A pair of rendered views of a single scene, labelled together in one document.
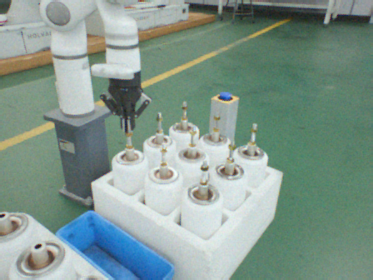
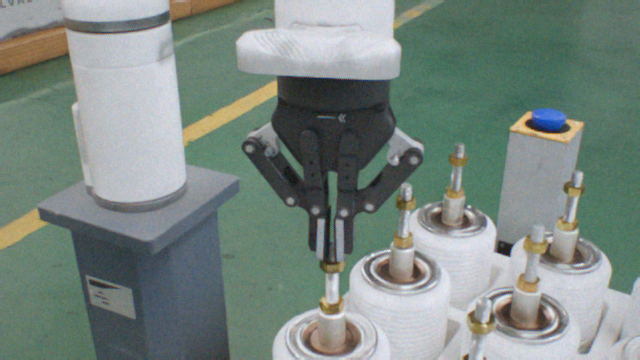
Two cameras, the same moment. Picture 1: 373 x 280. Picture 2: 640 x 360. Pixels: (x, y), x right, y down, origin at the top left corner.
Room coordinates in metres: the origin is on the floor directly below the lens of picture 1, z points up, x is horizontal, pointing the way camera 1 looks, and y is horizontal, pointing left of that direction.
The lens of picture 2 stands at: (0.30, 0.17, 0.60)
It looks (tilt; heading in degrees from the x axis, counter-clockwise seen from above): 26 degrees down; 358
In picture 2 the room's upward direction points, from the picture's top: straight up
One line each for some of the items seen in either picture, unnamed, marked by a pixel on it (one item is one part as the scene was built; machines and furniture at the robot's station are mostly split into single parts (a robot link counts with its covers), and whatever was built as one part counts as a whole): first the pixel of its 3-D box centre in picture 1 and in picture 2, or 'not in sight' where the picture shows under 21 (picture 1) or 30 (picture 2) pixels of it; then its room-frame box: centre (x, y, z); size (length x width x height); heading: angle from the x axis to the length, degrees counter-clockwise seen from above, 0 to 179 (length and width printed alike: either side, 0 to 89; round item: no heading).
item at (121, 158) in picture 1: (130, 157); (331, 338); (0.71, 0.15, 0.25); 0.08 x 0.08 x 0.01
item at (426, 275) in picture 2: (159, 142); (400, 271); (0.80, 0.08, 0.25); 0.08 x 0.08 x 0.01
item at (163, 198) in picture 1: (163, 203); not in sight; (0.64, 0.05, 0.16); 0.10 x 0.10 x 0.18
